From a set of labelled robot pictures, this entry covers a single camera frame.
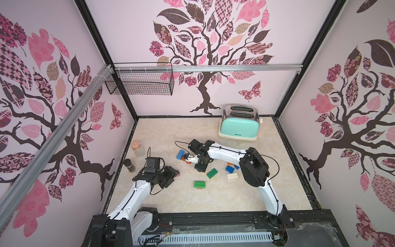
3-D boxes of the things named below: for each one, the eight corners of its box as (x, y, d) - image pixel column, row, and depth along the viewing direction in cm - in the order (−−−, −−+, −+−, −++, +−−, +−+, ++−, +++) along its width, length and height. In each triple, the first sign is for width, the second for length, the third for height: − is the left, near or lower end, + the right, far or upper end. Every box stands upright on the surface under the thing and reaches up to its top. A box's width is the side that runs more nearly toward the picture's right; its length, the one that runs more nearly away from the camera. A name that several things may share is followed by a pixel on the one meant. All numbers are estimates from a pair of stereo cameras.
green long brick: (193, 188, 86) (193, 186, 84) (194, 183, 88) (193, 181, 85) (205, 188, 86) (206, 186, 84) (205, 183, 88) (205, 181, 85)
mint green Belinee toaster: (219, 140, 107) (222, 124, 94) (217, 120, 120) (219, 103, 107) (257, 140, 107) (265, 124, 94) (251, 120, 120) (257, 103, 107)
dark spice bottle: (127, 172, 91) (121, 166, 85) (129, 165, 95) (124, 158, 88) (134, 172, 91) (129, 166, 85) (136, 165, 95) (132, 158, 88)
